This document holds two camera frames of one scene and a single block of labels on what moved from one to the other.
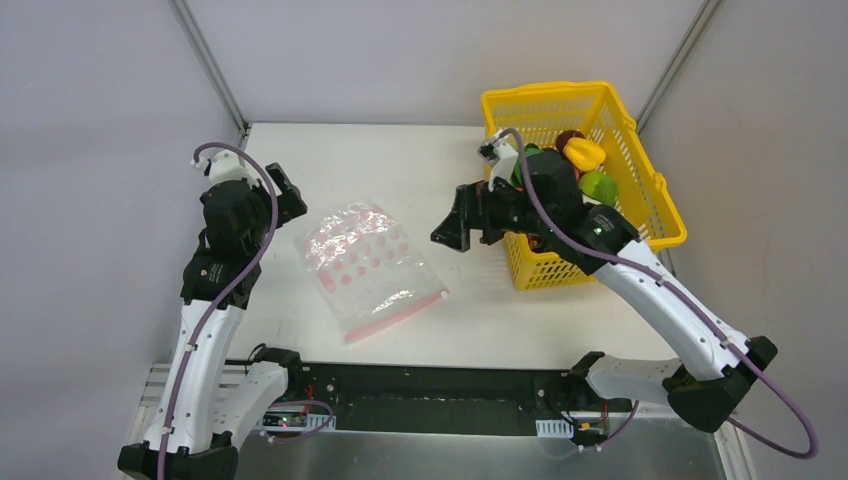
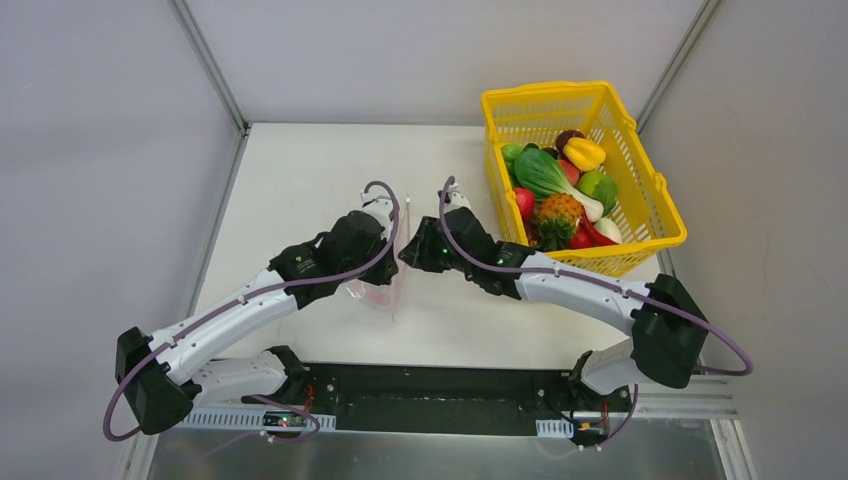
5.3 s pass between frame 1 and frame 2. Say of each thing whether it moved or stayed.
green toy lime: stayed
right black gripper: moved
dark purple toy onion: stayed
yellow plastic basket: stayed
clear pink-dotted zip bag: moved
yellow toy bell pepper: stayed
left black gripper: moved
